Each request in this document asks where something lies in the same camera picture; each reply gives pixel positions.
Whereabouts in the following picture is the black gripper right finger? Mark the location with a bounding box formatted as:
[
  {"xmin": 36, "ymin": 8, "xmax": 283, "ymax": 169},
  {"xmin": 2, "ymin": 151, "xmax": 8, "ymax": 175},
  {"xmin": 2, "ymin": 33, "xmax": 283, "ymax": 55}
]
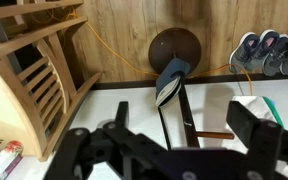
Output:
[{"xmin": 226, "ymin": 101, "xmax": 288, "ymax": 180}]

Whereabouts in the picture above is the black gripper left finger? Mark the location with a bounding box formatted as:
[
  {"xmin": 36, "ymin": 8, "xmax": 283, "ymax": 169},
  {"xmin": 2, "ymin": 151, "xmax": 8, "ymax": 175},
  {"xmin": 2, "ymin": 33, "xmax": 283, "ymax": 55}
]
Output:
[{"xmin": 43, "ymin": 101, "xmax": 172, "ymax": 180}]

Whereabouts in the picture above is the grey blue sneaker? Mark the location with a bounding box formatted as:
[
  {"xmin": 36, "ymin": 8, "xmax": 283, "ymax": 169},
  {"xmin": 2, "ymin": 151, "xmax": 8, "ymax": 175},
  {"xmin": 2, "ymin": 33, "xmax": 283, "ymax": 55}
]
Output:
[{"xmin": 229, "ymin": 32, "xmax": 260, "ymax": 73}]

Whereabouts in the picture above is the dark wooden coat rack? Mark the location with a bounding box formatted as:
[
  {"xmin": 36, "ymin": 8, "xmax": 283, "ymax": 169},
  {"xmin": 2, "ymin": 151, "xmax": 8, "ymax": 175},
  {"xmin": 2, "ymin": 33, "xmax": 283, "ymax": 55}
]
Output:
[{"xmin": 148, "ymin": 27, "xmax": 234, "ymax": 149}]

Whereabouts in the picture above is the red white packet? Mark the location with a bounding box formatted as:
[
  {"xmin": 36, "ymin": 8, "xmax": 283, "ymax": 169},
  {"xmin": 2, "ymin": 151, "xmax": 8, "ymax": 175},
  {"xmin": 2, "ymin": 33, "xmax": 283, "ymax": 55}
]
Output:
[{"xmin": 0, "ymin": 140, "xmax": 23, "ymax": 180}]

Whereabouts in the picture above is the light wooden chair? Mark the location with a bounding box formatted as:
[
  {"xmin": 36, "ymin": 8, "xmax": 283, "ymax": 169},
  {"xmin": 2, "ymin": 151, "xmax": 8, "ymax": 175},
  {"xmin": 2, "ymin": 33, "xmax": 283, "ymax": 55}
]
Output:
[{"xmin": 0, "ymin": 0, "xmax": 101, "ymax": 161}]

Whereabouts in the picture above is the orange cable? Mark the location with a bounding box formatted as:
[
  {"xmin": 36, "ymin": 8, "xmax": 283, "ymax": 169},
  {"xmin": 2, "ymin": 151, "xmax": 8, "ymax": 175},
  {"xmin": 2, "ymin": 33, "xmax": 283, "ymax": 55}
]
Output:
[{"xmin": 30, "ymin": 6, "xmax": 254, "ymax": 96}]

